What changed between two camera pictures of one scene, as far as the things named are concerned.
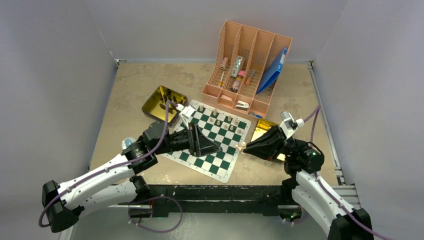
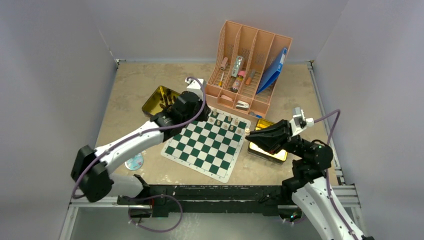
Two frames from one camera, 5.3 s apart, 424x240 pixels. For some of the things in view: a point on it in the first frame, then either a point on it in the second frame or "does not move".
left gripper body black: (190, 132) → (197, 111)
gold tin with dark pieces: (155, 106) does not move
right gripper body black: (291, 145) does not move
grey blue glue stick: (253, 114) does not move
